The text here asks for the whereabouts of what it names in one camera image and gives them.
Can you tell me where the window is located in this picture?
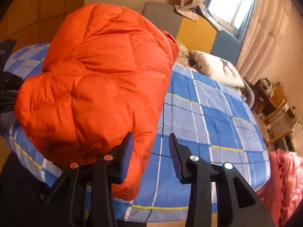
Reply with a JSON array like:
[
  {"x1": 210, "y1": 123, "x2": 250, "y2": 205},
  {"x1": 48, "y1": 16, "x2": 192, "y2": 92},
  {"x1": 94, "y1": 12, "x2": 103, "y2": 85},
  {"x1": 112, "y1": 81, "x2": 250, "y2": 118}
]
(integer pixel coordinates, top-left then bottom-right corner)
[{"x1": 208, "y1": 0, "x2": 254, "y2": 33}]

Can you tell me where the blue plaid bed sheet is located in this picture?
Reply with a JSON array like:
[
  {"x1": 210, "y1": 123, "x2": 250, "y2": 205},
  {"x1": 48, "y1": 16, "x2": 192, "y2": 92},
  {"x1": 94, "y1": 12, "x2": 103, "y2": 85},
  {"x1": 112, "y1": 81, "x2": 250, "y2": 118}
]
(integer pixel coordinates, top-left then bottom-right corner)
[{"x1": 1, "y1": 44, "x2": 271, "y2": 223}]

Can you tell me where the white patterned pillow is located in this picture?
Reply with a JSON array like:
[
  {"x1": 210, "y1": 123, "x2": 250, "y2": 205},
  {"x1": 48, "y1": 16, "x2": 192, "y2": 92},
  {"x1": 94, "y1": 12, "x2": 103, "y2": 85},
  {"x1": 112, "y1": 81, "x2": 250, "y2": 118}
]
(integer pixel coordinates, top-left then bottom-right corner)
[{"x1": 191, "y1": 51, "x2": 244, "y2": 88}]

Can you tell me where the wooden wardrobe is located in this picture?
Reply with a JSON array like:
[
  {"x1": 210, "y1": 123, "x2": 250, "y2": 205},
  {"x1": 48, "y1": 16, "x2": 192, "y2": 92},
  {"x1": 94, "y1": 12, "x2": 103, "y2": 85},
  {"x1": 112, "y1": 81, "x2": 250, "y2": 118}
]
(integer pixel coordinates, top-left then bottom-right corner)
[{"x1": 1, "y1": 0, "x2": 84, "y2": 51}]

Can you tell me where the orange puffer down jacket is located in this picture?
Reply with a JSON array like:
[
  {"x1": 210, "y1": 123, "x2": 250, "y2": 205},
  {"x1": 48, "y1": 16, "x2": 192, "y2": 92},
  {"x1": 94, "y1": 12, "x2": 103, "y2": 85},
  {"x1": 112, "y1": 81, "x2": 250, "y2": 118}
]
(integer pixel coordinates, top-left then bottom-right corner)
[{"x1": 14, "y1": 4, "x2": 179, "y2": 200}]

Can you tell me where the wooden wicker chair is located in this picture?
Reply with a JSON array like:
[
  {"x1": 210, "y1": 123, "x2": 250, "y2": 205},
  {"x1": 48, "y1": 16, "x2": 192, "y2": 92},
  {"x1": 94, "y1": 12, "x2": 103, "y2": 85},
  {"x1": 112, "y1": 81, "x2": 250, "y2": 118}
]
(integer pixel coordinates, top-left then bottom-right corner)
[{"x1": 262, "y1": 108, "x2": 294, "y2": 147}]

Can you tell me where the grey yellow blue headboard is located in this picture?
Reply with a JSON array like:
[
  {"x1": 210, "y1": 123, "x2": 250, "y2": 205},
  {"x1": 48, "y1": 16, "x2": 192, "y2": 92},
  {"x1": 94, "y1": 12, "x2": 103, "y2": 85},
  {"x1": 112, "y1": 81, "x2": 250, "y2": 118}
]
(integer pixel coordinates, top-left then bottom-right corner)
[{"x1": 142, "y1": 2, "x2": 240, "y2": 65}]

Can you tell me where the pink patterned curtain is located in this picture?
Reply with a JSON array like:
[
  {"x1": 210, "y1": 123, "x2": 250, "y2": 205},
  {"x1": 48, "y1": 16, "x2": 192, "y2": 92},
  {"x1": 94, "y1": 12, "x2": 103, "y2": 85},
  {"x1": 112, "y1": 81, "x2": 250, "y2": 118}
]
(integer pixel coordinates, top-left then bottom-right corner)
[{"x1": 236, "y1": 0, "x2": 292, "y2": 84}]

